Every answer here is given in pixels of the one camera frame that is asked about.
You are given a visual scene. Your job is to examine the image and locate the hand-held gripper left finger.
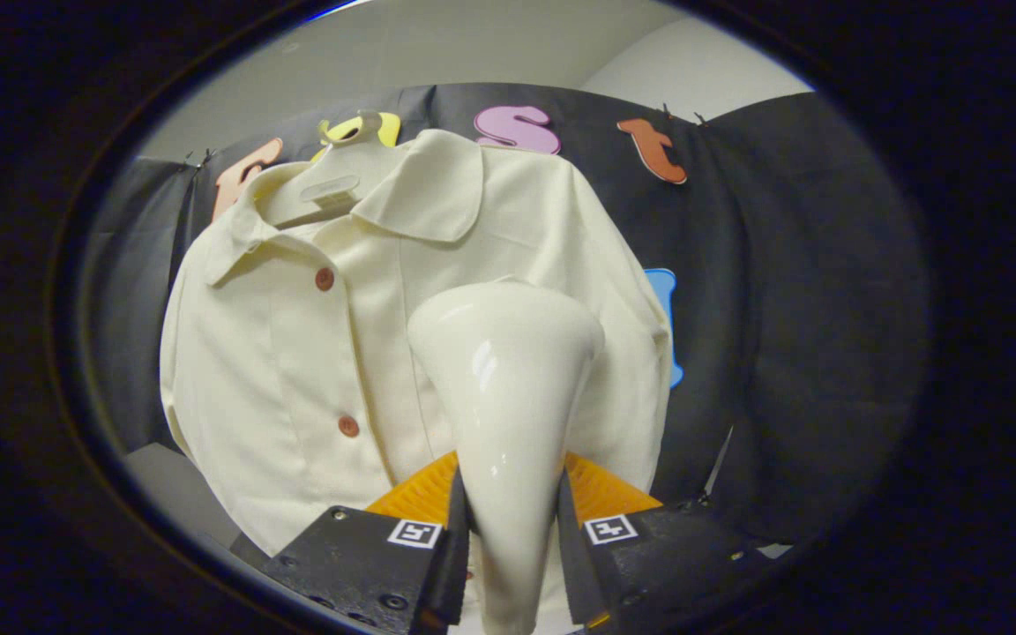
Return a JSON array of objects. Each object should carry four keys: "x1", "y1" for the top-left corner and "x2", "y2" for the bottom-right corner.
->
[{"x1": 261, "y1": 450, "x2": 472, "y2": 635}]

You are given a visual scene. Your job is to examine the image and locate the cream button-up shirt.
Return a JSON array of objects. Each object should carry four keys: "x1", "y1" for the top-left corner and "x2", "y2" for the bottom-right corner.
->
[{"x1": 160, "y1": 130, "x2": 674, "y2": 618}]

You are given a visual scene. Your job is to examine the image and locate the grey cabinet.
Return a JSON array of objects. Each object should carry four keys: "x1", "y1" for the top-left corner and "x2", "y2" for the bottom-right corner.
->
[{"x1": 124, "y1": 441, "x2": 246, "y2": 549}]

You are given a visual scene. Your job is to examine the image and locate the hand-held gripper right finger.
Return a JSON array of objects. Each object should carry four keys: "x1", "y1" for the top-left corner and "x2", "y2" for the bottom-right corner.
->
[{"x1": 557, "y1": 450, "x2": 773, "y2": 630}]

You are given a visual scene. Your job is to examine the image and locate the black backdrop cloth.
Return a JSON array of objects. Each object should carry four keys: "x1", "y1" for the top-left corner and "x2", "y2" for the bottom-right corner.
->
[{"x1": 85, "y1": 84, "x2": 930, "y2": 544}]

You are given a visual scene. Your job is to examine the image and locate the white garment steamer head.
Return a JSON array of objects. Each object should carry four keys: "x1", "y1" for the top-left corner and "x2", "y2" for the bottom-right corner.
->
[{"x1": 407, "y1": 278, "x2": 606, "y2": 635}]

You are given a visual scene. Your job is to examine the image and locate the white plastic clothes hanger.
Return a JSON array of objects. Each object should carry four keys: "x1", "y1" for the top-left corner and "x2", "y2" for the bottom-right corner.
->
[{"x1": 261, "y1": 110, "x2": 403, "y2": 227}]

